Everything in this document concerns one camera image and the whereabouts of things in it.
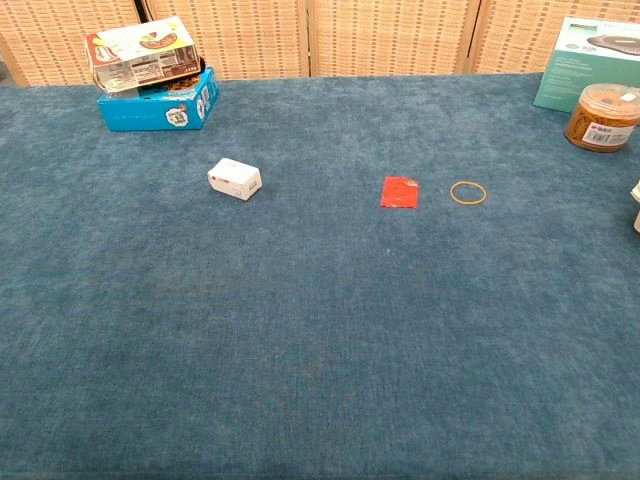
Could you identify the green and white product box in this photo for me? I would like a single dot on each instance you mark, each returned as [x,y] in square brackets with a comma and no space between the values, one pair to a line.
[570,65]

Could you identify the cream white object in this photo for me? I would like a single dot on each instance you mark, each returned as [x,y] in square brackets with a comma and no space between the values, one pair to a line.
[636,205]

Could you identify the woven bamboo folding screen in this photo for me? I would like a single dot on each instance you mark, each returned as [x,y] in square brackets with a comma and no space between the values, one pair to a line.
[380,35]

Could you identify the blue cardboard box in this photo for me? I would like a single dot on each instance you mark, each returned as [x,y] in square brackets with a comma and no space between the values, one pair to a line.
[150,115]

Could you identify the clear jar of rubber bands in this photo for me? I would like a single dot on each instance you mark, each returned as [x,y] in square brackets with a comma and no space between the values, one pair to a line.
[600,120]

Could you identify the small white box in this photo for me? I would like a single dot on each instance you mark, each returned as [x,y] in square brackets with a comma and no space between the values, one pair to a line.
[232,178]

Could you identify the blue table cloth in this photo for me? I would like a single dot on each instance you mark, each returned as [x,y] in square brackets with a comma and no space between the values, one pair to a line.
[300,310]

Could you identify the white and red food carton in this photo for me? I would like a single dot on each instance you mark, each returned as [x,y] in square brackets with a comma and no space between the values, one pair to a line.
[145,60]

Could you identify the tan rubber band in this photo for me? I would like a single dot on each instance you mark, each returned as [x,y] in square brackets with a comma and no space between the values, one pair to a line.
[453,194]

